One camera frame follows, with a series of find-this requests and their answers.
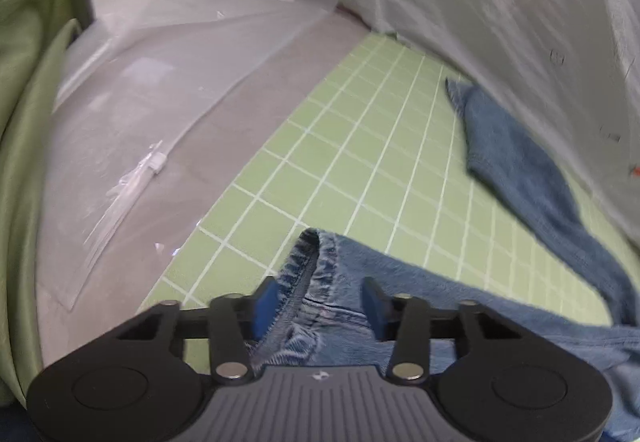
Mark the blue denim pants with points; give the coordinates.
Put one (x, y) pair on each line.
(400, 297)

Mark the green cloth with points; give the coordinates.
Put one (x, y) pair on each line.
(20, 172)

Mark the green grid cutting mat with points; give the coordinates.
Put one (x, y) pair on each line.
(350, 147)

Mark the clear plastic zipper bag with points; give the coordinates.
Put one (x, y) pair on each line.
(150, 97)

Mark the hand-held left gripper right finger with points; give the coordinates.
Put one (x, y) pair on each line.
(374, 312)

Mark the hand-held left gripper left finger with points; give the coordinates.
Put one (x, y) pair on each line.
(266, 307)

